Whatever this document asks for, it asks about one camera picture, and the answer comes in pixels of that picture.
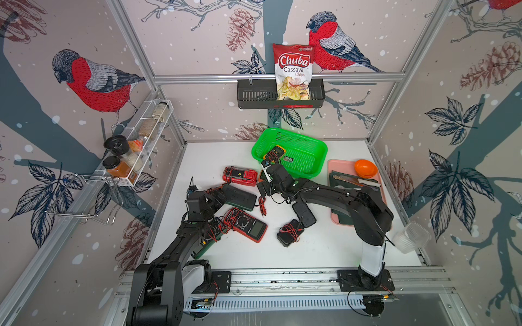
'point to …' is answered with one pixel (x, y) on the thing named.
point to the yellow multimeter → (274, 153)
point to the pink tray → (346, 168)
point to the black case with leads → (289, 233)
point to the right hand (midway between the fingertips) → (266, 179)
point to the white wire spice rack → (134, 150)
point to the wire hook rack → (95, 197)
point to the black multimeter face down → (239, 197)
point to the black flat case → (304, 214)
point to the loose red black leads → (262, 200)
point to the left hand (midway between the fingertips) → (223, 191)
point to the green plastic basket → (305, 155)
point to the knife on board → (356, 181)
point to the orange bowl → (365, 169)
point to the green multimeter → (215, 231)
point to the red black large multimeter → (240, 221)
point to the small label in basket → (288, 158)
